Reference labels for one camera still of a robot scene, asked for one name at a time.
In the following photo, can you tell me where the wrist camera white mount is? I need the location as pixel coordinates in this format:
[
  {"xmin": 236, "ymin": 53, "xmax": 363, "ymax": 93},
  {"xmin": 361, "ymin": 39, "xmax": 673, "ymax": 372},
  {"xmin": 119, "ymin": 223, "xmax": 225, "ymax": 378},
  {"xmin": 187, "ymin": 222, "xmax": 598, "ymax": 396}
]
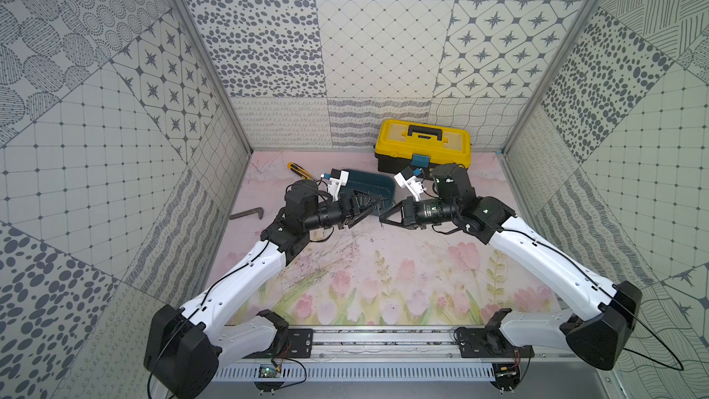
[
  {"xmin": 321, "ymin": 169, "xmax": 349, "ymax": 201},
  {"xmin": 394, "ymin": 167, "xmax": 426, "ymax": 201}
]

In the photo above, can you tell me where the dark metal hex key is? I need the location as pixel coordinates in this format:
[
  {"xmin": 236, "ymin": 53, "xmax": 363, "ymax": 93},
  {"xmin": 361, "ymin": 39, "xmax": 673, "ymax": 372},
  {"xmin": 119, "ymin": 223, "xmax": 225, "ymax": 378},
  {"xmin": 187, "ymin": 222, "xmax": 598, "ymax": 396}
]
[{"xmin": 228, "ymin": 207, "xmax": 264, "ymax": 221}]

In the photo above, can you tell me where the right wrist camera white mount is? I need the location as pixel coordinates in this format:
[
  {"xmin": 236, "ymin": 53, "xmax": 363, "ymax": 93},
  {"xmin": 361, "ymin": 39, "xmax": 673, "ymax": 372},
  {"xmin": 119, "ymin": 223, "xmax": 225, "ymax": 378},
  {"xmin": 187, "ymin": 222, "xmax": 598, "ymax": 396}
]
[{"xmin": 394, "ymin": 167, "xmax": 426, "ymax": 201}]

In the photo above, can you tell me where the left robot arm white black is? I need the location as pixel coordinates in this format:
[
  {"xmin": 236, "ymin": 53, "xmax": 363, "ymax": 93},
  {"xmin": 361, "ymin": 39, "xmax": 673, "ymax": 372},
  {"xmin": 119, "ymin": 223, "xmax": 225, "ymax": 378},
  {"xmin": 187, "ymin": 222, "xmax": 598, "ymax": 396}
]
[{"xmin": 143, "ymin": 179, "xmax": 381, "ymax": 398}]

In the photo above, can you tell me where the yellow black toolbox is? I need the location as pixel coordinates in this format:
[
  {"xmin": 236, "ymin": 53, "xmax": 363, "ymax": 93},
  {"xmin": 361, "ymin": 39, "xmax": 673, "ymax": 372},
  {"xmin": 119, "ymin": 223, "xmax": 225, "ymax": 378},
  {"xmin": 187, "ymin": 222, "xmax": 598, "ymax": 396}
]
[{"xmin": 375, "ymin": 119, "xmax": 472, "ymax": 177}]

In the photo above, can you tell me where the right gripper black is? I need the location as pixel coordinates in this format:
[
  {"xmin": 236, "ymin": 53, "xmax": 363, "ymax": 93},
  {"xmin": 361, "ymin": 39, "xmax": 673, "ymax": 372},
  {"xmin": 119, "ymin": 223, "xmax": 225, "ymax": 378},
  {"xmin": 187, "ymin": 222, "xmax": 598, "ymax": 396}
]
[{"xmin": 379, "ymin": 197, "xmax": 459, "ymax": 231}]

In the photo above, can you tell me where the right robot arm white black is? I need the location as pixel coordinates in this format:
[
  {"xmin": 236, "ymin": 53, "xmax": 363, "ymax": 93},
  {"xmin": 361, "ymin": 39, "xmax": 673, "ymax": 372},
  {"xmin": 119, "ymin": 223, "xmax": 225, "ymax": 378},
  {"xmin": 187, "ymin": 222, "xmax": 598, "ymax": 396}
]
[{"xmin": 380, "ymin": 164, "xmax": 642, "ymax": 371}]

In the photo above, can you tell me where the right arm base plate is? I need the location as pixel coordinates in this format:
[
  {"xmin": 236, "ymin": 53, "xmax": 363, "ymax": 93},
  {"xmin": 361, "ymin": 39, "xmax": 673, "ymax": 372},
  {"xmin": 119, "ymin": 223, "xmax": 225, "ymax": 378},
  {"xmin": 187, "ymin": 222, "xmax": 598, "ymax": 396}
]
[{"xmin": 453, "ymin": 327, "xmax": 535, "ymax": 359}]

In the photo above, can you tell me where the yellow utility knife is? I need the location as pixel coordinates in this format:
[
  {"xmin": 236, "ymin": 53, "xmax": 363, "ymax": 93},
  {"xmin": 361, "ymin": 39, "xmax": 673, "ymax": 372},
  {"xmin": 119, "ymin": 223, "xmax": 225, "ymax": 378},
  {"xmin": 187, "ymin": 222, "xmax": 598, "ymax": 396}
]
[{"xmin": 287, "ymin": 163, "xmax": 316, "ymax": 181}]

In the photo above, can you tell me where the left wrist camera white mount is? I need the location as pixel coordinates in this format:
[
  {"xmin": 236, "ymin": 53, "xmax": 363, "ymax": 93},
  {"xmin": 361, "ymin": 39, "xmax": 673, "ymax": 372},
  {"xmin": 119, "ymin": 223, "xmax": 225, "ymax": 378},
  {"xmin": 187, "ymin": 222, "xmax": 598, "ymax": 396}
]
[{"xmin": 321, "ymin": 169, "xmax": 349, "ymax": 201}]

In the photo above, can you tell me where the aluminium mounting rail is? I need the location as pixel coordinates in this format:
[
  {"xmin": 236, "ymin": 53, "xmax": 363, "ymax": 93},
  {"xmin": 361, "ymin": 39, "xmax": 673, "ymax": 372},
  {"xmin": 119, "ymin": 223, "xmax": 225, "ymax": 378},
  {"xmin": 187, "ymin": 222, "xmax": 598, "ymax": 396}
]
[{"xmin": 310, "ymin": 326, "xmax": 463, "ymax": 358}]

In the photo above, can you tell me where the teal plastic storage box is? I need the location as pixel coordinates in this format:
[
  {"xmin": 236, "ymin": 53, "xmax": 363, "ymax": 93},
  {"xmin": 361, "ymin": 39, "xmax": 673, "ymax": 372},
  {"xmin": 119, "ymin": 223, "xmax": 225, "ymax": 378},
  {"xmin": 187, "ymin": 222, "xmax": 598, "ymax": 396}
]
[{"xmin": 340, "ymin": 169, "xmax": 397, "ymax": 216}]

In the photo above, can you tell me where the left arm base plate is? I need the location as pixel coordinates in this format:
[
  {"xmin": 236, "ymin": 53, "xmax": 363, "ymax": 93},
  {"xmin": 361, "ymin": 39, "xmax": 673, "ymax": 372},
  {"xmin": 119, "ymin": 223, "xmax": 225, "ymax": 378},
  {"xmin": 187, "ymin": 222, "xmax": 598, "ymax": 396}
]
[{"xmin": 250, "ymin": 328, "xmax": 314, "ymax": 359}]

